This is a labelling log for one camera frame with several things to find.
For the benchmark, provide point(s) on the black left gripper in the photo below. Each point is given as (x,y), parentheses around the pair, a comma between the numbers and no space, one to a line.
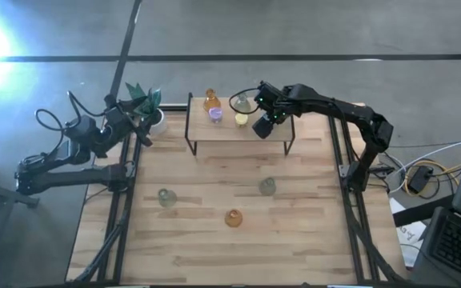
(116,122)

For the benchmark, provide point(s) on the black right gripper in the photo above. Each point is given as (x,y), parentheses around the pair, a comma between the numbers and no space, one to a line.
(263,127)

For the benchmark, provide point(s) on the yellow candle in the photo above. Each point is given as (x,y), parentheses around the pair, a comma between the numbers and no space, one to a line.
(241,120)

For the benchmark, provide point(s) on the clear glass candle holder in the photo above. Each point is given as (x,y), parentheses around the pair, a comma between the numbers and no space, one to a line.
(167,198)
(242,105)

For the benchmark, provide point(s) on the purple candle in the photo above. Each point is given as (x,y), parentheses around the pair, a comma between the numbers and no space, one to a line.
(215,115)

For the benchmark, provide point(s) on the amber glass candle holder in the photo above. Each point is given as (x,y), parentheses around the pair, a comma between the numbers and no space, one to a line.
(233,218)
(211,102)

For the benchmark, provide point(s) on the clear ribbed glass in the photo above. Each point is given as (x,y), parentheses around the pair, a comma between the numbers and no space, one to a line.
(267,186)

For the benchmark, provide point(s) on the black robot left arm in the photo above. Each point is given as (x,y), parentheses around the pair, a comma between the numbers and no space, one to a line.
(62,180)

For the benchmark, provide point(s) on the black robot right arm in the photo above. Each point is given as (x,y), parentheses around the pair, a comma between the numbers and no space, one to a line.
(334,106)

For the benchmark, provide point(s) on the white plant pot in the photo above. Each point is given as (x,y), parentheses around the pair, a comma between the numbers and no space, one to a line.
(160,126)

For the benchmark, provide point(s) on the green snake plant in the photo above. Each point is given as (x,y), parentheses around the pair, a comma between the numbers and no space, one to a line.
(150,102)

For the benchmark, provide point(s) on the wooden shelf black metal legs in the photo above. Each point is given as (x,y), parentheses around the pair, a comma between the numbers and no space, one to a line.
(214,132)

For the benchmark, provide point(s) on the black power brick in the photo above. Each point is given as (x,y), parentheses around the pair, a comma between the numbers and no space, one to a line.
(420,180)

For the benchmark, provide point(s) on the white paper sheet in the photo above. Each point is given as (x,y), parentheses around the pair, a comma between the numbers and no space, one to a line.
(408,236)

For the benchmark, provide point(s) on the grey laptop black keyboard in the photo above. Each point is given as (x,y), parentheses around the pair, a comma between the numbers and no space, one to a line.
(454,248)

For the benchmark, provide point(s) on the black aluminium rig frame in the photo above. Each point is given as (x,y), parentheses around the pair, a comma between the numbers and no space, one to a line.
(122,240)

